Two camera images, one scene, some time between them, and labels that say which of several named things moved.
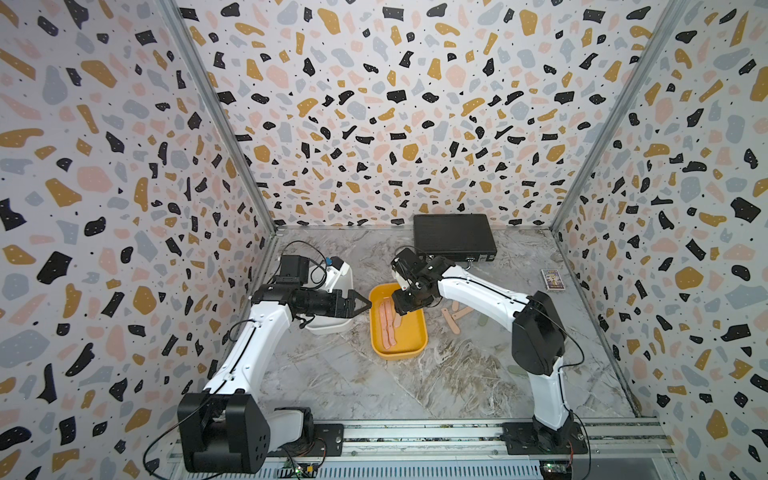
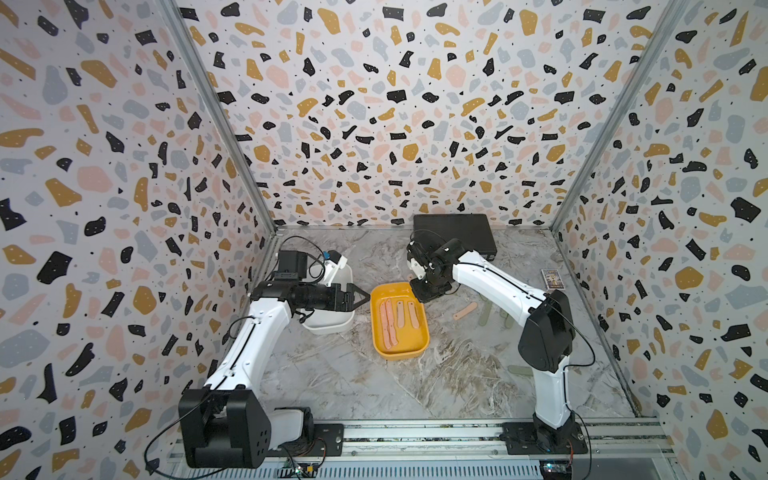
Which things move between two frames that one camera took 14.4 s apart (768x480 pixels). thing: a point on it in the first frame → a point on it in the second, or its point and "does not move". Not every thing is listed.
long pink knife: (389, 320) does not move
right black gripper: (400, 306) → (425, 298)
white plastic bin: (315, 277) does not move
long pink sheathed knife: (385, 333) does not move
